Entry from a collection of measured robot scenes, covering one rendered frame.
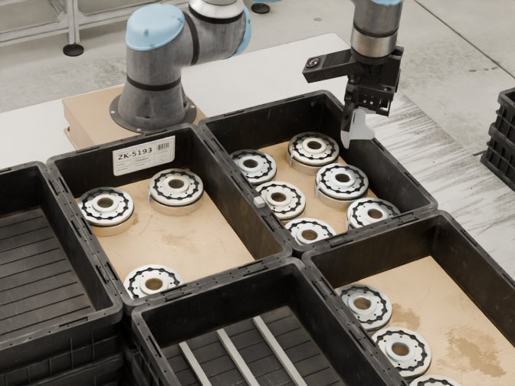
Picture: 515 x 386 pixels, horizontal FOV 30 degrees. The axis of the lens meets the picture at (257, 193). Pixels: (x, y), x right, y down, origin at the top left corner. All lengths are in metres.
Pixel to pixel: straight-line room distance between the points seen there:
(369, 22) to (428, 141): 0.77
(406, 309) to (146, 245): 0.47
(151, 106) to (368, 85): 0.57
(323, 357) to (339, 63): 0.49
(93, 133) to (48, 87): 1.57
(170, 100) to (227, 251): 0.44
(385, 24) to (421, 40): 2.50
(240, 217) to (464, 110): 2.05
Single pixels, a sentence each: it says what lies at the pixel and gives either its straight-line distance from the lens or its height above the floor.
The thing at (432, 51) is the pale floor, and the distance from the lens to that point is 3.98.
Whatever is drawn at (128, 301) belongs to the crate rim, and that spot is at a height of 0.93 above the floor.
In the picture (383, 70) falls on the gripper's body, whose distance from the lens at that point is 1.62.
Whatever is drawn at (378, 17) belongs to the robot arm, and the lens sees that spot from 1.54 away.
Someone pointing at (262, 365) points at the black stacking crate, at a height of 0.83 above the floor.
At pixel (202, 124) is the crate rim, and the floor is 0.93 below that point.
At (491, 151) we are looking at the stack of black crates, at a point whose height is 0.42.
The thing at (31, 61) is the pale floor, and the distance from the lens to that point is 3.75.
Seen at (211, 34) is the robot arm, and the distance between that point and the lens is 2.02.
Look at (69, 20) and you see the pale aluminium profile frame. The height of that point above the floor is 0.15.
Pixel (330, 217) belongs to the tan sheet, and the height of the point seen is 0.83.
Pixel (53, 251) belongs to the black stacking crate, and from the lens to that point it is 1.73.
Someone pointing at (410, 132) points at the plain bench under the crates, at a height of 0.70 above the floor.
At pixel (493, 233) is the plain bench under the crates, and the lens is 2.07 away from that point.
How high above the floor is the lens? 2.03
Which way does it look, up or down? 40 degrees down
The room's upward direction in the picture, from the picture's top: 5 degrees clockwise
